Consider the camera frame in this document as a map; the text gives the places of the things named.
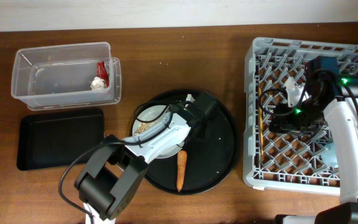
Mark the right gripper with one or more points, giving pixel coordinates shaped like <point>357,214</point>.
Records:
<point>283,124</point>

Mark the light blue cup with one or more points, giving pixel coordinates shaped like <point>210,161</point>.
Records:
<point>329,156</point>

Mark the grey plate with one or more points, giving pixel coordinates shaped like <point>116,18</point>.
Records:
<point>151,113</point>

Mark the red sauce packet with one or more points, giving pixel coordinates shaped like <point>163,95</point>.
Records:
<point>102,73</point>

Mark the white napkin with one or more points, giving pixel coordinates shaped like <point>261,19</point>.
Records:
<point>98,84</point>

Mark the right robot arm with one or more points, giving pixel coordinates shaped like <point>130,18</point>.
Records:
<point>331,97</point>

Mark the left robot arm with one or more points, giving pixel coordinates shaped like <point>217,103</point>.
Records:
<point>113,173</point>

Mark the grey dishwasher rack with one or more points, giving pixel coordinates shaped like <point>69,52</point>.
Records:
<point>288,163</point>

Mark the round black tray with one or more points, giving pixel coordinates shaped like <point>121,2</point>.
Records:
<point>211,155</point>

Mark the orange carrot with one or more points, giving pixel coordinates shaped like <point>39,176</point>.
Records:
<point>181,167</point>

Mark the food scraps and rice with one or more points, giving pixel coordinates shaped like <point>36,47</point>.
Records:
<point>141,127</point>

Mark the clear plastic bin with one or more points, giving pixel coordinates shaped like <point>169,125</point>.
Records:
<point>59,76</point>

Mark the black rectangular tray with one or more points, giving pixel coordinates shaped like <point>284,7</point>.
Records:
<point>57,139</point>

